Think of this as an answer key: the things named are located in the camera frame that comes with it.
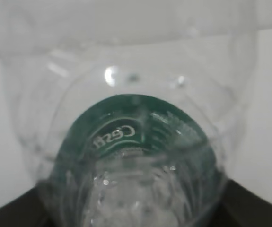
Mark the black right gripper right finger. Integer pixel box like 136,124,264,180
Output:
211,180,272,227

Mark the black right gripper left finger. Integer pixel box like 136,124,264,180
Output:
0,183,53,227

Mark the clear green-label water bottle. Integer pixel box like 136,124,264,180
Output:
1,0,257,227

